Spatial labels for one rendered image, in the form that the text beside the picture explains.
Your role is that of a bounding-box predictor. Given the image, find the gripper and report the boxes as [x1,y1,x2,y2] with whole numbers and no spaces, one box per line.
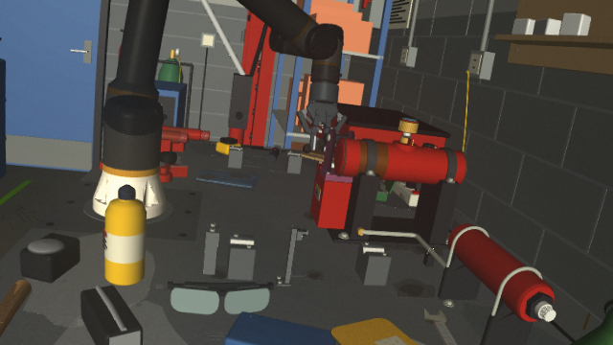
[296,87,349,154]

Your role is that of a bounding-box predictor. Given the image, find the dark purple pump socket lever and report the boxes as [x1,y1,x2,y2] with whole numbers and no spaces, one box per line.
[319,131,337,177]

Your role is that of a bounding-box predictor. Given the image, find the yellow valve knob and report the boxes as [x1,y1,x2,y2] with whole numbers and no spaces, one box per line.
[397,117,420,146]

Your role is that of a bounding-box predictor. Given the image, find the red hand hydraulic pump body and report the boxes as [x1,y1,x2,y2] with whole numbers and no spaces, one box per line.
[309,136,468,245]

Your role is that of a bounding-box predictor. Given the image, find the grey block with white clip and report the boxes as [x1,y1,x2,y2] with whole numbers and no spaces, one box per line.
[226,234,257,282]
[354,242,393,288]

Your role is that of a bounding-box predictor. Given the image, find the small grey block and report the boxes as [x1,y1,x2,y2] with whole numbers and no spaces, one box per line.
[227,146,244,171]
[285,151,305,175]

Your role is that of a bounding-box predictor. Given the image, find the red cabinet with black top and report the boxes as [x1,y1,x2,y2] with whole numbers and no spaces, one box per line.
[336,103,452,150]

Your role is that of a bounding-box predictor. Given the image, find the red press machine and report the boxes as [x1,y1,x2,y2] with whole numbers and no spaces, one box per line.
[227,0,280,148]

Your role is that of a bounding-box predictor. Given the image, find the blue shelf unit orange boxes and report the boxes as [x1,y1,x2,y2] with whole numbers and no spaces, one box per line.
[266,0,395,150]

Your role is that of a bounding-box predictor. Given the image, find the yellow and black tool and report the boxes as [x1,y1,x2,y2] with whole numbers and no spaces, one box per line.
[215,136,243,156]

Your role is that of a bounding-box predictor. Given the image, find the blue mat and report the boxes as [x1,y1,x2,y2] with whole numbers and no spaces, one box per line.
[194,169,262,190]

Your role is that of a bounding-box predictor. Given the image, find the white and red tool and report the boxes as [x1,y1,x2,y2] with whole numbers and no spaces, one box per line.
[391,181,422,208]

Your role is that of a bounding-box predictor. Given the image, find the grey electrical box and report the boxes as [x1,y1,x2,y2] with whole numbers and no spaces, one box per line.
[399,45,420,69]

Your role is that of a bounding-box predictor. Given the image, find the grey bent pipe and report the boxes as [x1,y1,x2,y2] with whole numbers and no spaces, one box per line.
[356,228,449,267]

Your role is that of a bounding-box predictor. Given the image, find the red vise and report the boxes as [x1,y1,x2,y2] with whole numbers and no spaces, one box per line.
[158,125,212,184]

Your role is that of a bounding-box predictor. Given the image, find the blue cart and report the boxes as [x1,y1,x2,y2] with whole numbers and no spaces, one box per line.
[153,80,189,128]

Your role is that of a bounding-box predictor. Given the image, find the green gas cylinder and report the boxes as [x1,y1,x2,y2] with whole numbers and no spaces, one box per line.
[157,47,185,84]

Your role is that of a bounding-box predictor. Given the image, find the tall grey block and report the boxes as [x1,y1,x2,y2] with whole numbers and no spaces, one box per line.
[201,222,221,277]

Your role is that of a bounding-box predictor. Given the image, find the grey outlet box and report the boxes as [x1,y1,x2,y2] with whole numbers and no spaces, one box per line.
[467,49,496,81]

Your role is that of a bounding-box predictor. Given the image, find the black safety glasses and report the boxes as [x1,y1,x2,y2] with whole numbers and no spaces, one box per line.
[167,280,275,316]

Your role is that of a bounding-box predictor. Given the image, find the blue box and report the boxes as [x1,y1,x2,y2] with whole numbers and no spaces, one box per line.
[223,310,337,345]

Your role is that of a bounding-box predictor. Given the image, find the yellow pad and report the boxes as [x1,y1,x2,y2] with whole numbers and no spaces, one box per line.
[330,316,419,345]

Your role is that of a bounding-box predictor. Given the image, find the red cylinder with white hoops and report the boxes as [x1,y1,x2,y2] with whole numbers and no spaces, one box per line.
[438,223,559,332]

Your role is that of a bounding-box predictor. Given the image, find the yellow and white bottle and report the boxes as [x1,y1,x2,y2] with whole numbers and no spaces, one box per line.
[103,184,148,288]

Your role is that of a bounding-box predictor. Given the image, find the grey wrench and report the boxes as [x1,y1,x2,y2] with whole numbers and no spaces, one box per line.
[422,308,460,345]

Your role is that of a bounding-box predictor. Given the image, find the blue door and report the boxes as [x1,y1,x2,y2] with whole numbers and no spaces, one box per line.
[0,0,105,173]

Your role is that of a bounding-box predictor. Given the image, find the black box with white strip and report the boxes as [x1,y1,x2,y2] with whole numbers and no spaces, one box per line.
[79,284,144,345]

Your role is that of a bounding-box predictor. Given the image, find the black box with grey button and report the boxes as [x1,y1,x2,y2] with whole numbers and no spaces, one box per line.
[19,232,81,284]

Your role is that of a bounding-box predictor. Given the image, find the green container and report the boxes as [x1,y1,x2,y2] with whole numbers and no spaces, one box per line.
[570,299,613,345]

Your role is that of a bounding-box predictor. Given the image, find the grey bracket bar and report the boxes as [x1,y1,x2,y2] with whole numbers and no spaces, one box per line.
[276,226,310,288]

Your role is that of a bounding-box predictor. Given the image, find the dark wall sign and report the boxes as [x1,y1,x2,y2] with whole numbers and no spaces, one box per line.
[387,0,415,32]

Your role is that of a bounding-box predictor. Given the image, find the yellow cable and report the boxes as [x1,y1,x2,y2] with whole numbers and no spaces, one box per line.
[461,70,472,154]

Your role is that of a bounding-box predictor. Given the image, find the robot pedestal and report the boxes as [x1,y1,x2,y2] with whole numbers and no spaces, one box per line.
[83,167,169,224]

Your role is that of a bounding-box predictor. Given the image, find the brown wall shelf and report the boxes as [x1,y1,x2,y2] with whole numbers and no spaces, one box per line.
[494,0,613,77]

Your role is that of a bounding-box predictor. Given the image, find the wooden handle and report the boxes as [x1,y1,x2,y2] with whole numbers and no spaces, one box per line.
[0,279,33,336]

